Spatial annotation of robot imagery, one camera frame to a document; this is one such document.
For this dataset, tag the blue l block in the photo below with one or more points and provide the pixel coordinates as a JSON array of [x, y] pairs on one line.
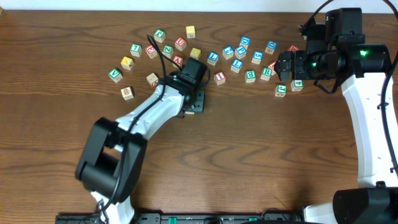
[[212, 58], [236, 65]]

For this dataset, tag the red E block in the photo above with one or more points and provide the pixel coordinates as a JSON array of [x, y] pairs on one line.
[[151, 51]]

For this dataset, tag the plain wooden picture block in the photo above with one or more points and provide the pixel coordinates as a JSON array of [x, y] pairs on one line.
[[127, 93]]

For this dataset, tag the red U block right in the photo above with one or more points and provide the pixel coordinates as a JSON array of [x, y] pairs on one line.
[[272, 67]]

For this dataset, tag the green 4 block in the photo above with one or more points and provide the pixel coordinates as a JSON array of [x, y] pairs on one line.
[[296, 85]]

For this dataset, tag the red u block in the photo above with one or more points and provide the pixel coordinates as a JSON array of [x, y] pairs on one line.
[[180, 44], [272, 67]]

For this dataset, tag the blue d block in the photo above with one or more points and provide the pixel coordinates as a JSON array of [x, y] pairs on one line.
[[245, 41], [270, 47]]

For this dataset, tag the green R block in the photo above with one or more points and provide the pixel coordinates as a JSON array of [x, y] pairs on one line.
[[266, 74]]

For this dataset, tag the yellow O block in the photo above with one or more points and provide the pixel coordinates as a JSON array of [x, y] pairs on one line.
[[195, 53]]

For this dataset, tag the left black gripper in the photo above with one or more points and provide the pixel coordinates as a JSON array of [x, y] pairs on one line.
[[199, 101]]

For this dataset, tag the green 7 block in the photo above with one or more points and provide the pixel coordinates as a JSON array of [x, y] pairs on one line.
[[136, 50]]

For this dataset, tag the yellow block top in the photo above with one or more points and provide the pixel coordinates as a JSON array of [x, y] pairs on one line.
[[190, 31]]

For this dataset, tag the blue 2 block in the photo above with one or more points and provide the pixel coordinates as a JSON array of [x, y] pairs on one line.
[[228, 52]]

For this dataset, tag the blue 5 block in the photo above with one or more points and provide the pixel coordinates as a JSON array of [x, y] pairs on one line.
[[257, 57]]

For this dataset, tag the green B block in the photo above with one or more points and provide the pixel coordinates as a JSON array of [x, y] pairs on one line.
[[250, 76]]

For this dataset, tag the blue P block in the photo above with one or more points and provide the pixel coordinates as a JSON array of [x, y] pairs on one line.
[[240, 52]]

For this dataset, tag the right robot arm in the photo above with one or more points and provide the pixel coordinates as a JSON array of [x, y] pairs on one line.
[[362, 73]]

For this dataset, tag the red I block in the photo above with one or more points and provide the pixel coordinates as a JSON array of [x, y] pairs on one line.
[[219, 78]]

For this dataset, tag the wooden block red side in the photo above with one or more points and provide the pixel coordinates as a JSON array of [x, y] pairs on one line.
[[152, 79]]

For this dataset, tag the red A block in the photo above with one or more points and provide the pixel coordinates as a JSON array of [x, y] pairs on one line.
[[177, 61]]

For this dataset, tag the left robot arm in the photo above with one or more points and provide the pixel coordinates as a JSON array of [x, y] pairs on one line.
[[111, 160]]

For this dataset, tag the blue D block right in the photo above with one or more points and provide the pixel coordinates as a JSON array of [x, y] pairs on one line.
[[270, 47]]

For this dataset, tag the blue D block left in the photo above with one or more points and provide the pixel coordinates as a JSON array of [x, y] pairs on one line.
[[245, 41]]

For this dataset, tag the red U block left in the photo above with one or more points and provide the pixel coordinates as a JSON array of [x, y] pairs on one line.
[[180, 44]]

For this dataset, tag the blue L block left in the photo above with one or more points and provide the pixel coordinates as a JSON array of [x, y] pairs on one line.
[[212, 58]]

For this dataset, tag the green Z block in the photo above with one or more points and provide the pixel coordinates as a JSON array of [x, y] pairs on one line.
[[168, 51]]

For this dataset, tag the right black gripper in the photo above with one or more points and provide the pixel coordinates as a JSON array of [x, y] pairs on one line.
[[285, 65]]

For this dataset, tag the green V block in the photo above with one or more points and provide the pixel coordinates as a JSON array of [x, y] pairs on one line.
[[116, 75]]

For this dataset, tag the red M block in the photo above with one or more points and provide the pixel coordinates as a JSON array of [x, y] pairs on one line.
[[293, 48]]

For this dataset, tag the green J block bottom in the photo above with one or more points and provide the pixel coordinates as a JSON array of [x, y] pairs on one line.
[[280, 90]]

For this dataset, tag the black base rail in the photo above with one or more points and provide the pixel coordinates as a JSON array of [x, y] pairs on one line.
[[155, 218]]

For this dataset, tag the yellow block left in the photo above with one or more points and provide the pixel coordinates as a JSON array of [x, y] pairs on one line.
[[127, 63]]

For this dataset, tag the blue L block right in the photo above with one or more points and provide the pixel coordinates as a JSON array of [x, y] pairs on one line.
[[236, 65]]

